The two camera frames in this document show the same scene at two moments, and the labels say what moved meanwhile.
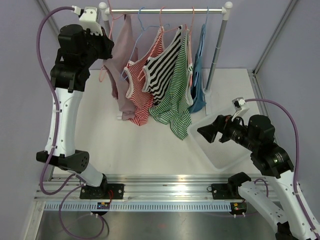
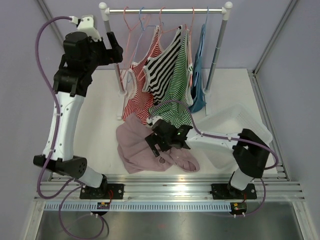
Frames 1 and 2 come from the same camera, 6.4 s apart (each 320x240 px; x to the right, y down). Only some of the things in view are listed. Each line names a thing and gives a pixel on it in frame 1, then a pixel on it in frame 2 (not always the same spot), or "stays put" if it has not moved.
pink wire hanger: (159, 38) stays put
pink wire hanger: (103, 71) -> (129, 41)
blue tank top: (198, 99) stays put
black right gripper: (222, 124) -> (153, 139)
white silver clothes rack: (105, 11) stays put
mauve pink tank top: (124, 51) -> (136, 155)
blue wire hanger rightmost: (207, 15) stays put
